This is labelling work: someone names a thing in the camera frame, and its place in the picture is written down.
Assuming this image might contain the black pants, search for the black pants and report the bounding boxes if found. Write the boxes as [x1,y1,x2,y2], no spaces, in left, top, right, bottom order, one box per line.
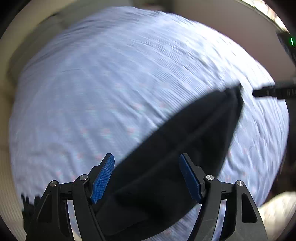
[94,85,243,240]

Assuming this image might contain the blue floral bed sheet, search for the blue floral bed sheet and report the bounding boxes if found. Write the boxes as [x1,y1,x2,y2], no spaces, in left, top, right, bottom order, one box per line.
[9,6,290,241]

